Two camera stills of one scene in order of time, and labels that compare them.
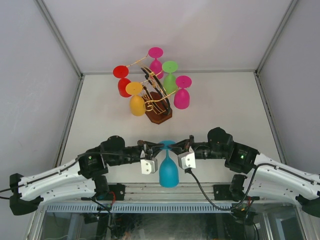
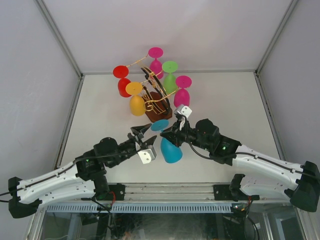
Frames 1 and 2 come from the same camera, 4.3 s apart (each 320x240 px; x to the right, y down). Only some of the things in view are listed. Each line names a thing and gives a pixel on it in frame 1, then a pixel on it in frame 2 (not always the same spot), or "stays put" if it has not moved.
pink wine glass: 155,65 stays put
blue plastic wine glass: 168,175 -> 172,153
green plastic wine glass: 170,84 stays put
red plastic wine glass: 122,71 stays put
